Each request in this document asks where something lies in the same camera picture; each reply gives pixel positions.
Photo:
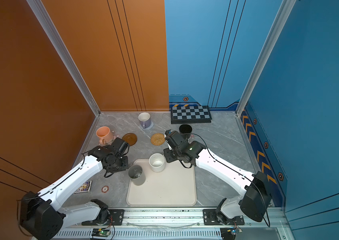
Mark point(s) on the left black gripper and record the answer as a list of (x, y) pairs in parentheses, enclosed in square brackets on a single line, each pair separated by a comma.
[(125, 167)]

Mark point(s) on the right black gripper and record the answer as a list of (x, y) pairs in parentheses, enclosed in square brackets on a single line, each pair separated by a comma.
[(167, 153)]

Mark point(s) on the black mug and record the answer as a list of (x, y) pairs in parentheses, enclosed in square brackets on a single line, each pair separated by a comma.
[(185, 130)]

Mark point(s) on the grey mug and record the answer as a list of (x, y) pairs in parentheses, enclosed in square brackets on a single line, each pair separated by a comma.
[(137, 175)]

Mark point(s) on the orange mug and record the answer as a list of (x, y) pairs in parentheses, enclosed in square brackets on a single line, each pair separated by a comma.
[(105, 135)]

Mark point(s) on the brown wooden round coaster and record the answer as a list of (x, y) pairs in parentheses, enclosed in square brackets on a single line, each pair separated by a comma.
[(130, 138)]

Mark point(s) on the white speckled mug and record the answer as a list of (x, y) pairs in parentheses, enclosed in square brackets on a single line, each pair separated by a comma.
[(157, 162)]

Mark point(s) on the rattan woven round coaster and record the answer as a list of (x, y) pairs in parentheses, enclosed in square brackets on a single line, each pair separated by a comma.
[(157, 139)]

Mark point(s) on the white mug purple handle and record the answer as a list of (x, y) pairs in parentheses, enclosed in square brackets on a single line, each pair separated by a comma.
[(144, 119)]

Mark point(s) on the grey woven round coaster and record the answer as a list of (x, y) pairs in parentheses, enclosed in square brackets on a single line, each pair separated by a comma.
[(149, 127)]

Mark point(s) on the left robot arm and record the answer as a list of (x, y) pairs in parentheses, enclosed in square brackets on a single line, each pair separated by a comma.
[(42, 214)]

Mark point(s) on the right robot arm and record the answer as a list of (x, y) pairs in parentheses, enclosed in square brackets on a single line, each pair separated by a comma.
[(253, 190)]

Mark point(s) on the cream serving tray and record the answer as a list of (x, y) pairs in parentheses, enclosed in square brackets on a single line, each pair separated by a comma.
[(173, 187)]

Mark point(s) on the purple card box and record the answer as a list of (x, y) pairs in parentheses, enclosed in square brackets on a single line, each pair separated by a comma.
[(84, 188)]

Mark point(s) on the black chessboard box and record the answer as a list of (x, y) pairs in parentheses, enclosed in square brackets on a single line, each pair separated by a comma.
[(190, 114)]

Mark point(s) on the left circuit board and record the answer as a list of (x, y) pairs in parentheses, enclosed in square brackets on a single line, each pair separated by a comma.
[(101, 233)]

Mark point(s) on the circuit board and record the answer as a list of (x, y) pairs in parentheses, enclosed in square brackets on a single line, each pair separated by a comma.
[(101, 233), (229, 233)]

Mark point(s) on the right circuit board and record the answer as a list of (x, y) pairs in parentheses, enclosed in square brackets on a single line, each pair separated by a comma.
[(229, 233)]

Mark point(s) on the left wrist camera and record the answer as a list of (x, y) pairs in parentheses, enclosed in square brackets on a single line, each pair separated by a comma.
[(120, 147)]

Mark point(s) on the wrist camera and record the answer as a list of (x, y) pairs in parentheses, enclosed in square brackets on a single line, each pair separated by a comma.
[(120, 147), (174, 139)]

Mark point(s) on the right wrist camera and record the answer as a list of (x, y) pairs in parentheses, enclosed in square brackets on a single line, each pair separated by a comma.
[(174, 139)]

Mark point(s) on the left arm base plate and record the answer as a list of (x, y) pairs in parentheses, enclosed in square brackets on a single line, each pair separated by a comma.
[(114, 217)]

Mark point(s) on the aluminium front rail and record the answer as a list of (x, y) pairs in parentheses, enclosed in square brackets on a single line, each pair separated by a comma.
[(181, 224)]

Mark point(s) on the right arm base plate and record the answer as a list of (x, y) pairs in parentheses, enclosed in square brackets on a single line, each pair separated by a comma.
[(210, 218)]

